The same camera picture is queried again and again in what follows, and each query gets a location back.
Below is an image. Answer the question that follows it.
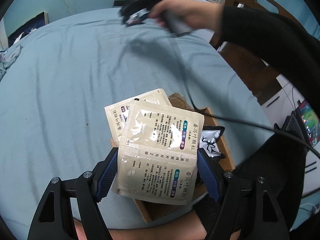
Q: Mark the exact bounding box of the lone black white snack packet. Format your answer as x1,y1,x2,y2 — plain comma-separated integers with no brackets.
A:
125,9,150,27

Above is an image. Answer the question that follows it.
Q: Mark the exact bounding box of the beige sachet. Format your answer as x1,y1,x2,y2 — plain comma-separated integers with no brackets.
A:
112,103,204,205
105,88,171,146

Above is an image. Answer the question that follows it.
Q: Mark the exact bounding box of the person right forearm black sleeve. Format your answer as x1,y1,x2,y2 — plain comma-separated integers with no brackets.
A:
222,7,319,105

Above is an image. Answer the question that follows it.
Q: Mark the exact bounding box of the person right hand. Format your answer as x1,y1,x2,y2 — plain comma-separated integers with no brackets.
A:
149,0,223,33

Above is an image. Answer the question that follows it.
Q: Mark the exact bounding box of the black box beyond bed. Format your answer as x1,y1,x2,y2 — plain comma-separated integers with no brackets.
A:
113,0,125,8

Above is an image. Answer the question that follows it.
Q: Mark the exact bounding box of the snack packet inside box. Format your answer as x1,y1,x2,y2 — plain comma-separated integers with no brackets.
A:
199,125,225,159

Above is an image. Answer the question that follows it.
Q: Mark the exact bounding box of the wooden chair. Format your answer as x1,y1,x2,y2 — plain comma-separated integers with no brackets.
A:
209,0,320,106

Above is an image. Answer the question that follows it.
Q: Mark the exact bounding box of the laptop with colourful screen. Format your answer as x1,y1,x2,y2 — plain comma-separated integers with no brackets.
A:
271,100,319,147

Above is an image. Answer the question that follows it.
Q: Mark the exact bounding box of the teal bed sheet mattress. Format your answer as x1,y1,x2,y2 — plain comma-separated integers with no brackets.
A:
1,9,269,239

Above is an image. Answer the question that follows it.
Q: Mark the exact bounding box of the crumpled grey blanket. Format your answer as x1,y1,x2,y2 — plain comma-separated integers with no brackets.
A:
0,45,23,81

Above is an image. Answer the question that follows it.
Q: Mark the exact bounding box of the black cable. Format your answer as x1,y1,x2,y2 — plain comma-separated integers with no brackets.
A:
192,107,320,240

